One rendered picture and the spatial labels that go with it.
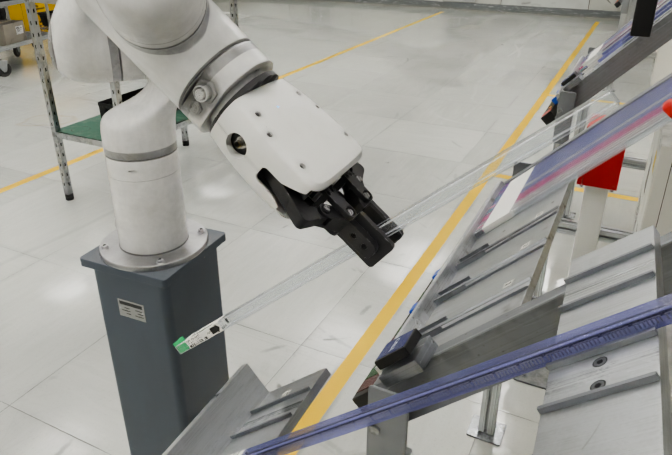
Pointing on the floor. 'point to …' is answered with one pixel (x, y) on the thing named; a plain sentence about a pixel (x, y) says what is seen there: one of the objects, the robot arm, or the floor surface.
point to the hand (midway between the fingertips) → (370, 233)
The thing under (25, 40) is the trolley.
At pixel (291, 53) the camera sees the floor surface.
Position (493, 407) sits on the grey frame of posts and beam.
